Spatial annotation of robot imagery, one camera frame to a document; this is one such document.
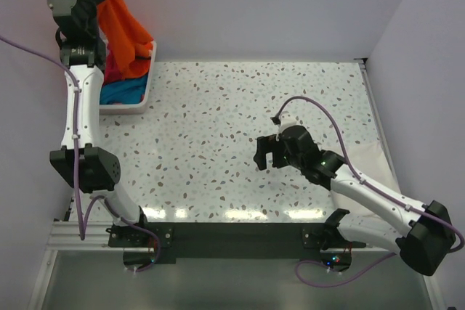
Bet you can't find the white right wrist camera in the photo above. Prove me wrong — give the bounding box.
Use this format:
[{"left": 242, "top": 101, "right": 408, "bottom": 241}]
[{"left": 271, "top": 112, "right": 296, "bottom": 141}]

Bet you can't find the white plastic laundry basket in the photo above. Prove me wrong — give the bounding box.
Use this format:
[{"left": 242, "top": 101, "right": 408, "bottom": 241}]
[{"left": 100, "top": 41, "right": 157, "bottom": 115}]

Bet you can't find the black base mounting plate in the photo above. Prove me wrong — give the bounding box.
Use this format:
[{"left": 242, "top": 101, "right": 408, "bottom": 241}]
[{"left": 106, "top": 222, "right": 352, "bottom": 266}]

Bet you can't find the orange t shirt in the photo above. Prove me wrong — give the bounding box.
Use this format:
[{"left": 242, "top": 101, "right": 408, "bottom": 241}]
[{"left": 97, "top": 0, "right": 153, "bottom": 79}]

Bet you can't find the pink t shirt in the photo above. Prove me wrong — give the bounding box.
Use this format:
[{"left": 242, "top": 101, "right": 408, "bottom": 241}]
[{"left": 103, "top": 44, "right": 124, "bottom": 85}]

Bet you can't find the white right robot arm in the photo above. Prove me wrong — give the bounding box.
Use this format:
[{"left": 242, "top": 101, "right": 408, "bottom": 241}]
[{"left": 254, "top": 125, "right": 456, "bottom": 276}]

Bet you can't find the aluminium frame rail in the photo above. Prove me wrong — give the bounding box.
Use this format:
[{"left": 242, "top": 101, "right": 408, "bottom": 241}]
[{"left": 27, "top": 219, "right": 113, "bottom": 310}]

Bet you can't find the blue t shirt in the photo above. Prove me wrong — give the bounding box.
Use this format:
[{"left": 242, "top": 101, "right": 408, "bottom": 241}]
[{"left": 100, "top": 74, "right": 148, "bottom": 105}]

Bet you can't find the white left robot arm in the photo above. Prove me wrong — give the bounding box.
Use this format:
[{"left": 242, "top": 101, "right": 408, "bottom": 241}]
[{"left": 47, "top": 0, "right": 150, "bottom": 246}]

